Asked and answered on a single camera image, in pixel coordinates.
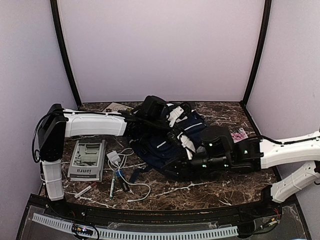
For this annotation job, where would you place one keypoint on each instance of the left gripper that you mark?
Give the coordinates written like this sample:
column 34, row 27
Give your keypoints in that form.
column 173, row 134

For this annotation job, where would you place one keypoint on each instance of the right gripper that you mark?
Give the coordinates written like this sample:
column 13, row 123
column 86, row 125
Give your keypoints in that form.
column 182, row 165

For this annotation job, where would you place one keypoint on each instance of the navy blue student backpack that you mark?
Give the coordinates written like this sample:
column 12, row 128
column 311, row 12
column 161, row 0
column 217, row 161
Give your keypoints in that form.
column 154, row 148

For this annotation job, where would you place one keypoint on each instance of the pink flowered white book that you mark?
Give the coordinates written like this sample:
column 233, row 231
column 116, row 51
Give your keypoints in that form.
column 238, row 134

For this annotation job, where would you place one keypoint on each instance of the grey ianra booklet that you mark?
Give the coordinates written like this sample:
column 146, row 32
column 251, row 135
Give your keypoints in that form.
column 87, row 161

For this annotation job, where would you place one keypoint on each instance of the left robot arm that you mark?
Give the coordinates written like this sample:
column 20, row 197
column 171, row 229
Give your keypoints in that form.
column 59, row 123

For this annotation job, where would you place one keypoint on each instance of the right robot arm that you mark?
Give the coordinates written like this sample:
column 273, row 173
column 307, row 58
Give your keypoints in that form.
column 251, row 154

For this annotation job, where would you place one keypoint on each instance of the green capped white marker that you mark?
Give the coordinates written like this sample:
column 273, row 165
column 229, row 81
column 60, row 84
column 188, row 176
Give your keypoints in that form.
column 112, row 186

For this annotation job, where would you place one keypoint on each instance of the red capped white marker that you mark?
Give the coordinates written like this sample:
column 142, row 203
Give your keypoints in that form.
column 79, row 194

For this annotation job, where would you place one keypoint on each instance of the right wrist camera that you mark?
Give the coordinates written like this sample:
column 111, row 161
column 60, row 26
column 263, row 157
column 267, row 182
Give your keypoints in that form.
column 181, row 139

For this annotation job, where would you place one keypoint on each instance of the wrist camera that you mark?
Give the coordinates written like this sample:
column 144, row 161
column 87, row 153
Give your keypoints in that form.
column 179, row 113
column 181, row 139

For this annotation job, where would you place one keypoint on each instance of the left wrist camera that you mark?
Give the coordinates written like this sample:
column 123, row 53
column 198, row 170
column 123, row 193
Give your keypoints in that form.
column 179, row 113

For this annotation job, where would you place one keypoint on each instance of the white charger with cable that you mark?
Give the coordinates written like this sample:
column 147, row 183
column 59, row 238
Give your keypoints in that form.
column 117, row 160

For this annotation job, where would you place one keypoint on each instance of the grey slotted cable duct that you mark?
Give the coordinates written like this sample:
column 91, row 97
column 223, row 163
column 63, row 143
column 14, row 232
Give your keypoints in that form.
column 126, row 231

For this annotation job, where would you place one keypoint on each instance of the left black frame post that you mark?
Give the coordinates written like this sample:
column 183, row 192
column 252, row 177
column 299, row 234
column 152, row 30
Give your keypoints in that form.
column 63, row 52

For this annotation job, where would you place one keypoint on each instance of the black frame post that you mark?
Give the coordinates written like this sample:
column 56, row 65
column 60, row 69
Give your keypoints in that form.
column 63, row 52
column 258, row 52

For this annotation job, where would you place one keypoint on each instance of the right black frame post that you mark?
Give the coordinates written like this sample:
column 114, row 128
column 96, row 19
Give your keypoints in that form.
column 258, row 52

